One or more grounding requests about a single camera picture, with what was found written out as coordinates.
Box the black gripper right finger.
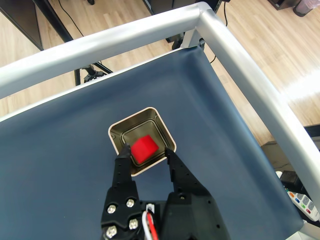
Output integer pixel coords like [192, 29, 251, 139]
[159, 147, 231, 240]

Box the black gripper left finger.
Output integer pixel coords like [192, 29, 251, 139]
[100, 142, 145, 240]

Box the red cube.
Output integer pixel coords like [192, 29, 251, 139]
[130, 134, 160, 165]

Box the square beige tin container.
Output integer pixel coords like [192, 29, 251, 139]
[107, 107, 178, 178]

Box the dark blue mat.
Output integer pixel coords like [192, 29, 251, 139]
[0, 46, 305, 240]

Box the black power adapter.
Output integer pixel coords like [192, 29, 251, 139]
[279, 170, 299, 189]

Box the white power strip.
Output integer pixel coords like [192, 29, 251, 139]
[286, 189, 320, 222]

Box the black tripod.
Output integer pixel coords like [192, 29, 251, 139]
[73, 60, 114, 87]

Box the black desk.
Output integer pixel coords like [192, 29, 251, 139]
[0, 0, 75, 51]

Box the dark grey bin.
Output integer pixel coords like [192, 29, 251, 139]
[292, 0, 319, 18]

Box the red white black motor cable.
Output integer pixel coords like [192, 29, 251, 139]
[141, 203, 160, 240]

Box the silver white cart frame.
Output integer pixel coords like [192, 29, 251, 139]
[0, 1, 320, 240]

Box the thin black floor cable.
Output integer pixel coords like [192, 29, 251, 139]
[59, 0, 85, 36]

